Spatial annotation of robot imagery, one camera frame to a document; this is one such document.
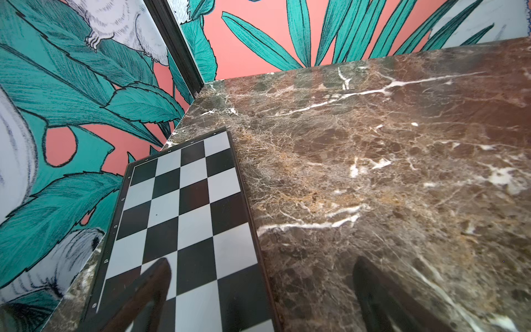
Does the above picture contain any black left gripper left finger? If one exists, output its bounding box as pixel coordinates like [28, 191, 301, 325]
[78, 258, 171, 331]

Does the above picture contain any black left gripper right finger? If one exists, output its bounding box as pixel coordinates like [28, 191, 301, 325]
[353, 256, 452, 331]

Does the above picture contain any black white checkerboard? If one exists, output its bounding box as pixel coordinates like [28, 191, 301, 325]
[81, 127, 281, 331]

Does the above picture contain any black corner frame post left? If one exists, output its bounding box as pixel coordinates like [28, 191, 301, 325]
[144, 0, 205, 98]

